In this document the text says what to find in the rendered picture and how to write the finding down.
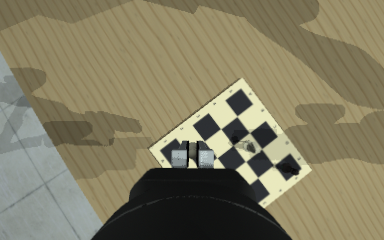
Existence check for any black chess piece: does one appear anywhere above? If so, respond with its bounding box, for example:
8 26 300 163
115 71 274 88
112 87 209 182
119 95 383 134
282 163 299 176

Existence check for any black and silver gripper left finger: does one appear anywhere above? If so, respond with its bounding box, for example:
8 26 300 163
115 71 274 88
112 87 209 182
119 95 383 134
172 140 189 168

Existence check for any cream and black chessboard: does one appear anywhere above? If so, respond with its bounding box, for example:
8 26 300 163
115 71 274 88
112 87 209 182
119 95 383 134
149 78 312 208

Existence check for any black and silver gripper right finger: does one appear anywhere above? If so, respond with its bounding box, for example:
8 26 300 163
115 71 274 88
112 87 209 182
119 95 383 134
196 141 214 168

